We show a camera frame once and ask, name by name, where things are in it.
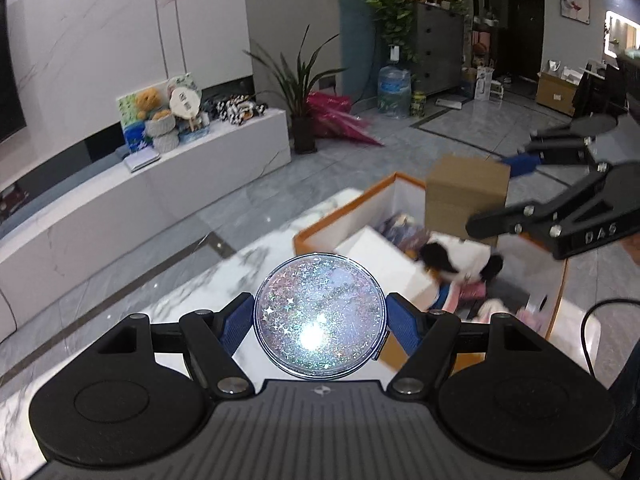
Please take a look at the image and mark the black and white figurines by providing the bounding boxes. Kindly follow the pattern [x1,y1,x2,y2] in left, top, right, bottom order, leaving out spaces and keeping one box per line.
[202,94,269,125]

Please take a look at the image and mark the brown teddy bear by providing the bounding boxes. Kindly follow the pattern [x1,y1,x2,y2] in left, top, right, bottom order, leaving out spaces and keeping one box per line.
[133,88,167,123]

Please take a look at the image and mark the person's leg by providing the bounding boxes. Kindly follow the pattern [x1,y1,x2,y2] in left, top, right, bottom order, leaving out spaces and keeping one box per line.
[592,337,640,480]

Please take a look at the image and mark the grey knitted basket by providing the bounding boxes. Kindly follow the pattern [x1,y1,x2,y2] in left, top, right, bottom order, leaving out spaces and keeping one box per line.
[144,110,181,155]

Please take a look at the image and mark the potted long-leaf plant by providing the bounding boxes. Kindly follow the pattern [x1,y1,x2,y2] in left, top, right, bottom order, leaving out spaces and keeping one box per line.
[242,25,349,156]

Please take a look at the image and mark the dark chair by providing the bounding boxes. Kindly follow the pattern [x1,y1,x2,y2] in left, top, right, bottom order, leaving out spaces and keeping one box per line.
[572,55,631,121]

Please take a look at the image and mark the open cardboard box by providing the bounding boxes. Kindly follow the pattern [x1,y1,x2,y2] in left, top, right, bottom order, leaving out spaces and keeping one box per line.
[536,71,581,117]

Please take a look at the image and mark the lit wall mirror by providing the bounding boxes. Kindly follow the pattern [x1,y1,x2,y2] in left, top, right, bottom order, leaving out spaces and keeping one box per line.
[602,9,640,58]

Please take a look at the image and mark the round glitter mirror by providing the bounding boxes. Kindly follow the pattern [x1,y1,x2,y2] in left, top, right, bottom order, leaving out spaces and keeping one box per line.
[252,254,388,377]

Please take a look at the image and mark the black cable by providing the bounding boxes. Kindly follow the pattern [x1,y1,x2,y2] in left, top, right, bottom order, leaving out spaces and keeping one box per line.
[579,299,640,377]

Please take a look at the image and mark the brown cardboard box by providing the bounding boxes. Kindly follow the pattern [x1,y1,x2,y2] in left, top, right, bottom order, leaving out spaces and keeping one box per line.
[425,156,512,250]

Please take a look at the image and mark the framed figure wall picture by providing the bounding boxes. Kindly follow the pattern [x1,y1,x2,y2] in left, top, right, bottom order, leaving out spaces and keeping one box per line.
[558,0,592,26]

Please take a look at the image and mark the large water bottle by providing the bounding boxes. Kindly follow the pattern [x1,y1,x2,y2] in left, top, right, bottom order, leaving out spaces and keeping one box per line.
[376,45,413,121]

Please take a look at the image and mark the pink umbrella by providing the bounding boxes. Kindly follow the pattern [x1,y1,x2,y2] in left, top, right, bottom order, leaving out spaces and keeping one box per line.
[306,91,386,148]

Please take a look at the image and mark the painted landscape canvas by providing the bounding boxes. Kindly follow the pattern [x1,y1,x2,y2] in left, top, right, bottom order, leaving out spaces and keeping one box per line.
[117,72,202,153]

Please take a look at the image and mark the pink and white plush toy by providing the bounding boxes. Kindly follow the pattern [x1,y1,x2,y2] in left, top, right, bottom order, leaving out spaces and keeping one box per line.
[440,280,551,333]

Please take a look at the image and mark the white marble TV cabinet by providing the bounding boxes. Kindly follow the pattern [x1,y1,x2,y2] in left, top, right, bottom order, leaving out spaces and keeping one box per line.
[0,109,293,333]

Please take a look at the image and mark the grey drawer cabinet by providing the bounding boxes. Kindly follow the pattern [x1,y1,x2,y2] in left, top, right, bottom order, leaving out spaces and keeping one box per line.
[410,1,467,97]

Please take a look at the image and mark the white small rack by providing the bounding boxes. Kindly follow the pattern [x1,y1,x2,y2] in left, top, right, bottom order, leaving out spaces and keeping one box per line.
[474,66,505,102]

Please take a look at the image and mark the orange and white container box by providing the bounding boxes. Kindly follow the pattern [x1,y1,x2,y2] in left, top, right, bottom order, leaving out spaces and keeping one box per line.
[293,172,572,372]

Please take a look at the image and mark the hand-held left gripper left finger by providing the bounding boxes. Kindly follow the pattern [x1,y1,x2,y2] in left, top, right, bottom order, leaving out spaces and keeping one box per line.
[74,291,256,401]

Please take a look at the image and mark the white round fan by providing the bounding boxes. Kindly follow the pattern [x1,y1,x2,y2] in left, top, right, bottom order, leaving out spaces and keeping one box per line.
[167,85,202,131]

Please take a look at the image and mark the black and white plush toy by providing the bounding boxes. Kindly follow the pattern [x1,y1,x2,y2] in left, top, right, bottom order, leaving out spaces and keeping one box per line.
[417,231,506,286]

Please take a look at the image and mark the white notebook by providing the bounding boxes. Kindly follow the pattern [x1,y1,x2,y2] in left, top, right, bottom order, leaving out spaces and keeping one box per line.
[122,151,162,174]

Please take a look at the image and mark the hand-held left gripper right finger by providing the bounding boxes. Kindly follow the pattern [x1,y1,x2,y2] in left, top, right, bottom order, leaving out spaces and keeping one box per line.
[385,293,567,402]

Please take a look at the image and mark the dark door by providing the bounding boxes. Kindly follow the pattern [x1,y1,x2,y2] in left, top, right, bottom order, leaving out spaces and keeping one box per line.
[506,0,545,82]

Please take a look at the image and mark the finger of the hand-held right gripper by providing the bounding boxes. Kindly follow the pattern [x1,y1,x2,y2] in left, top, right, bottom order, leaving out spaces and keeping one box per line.
[465,161,614,242]
[499,126,595,178]

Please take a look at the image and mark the black wall television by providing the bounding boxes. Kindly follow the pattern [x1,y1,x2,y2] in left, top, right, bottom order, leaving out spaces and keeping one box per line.
[0,0,27,143]

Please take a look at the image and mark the purple printed pouch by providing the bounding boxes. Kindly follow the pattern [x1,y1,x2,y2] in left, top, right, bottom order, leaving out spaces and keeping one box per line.
[375,211,427,252]

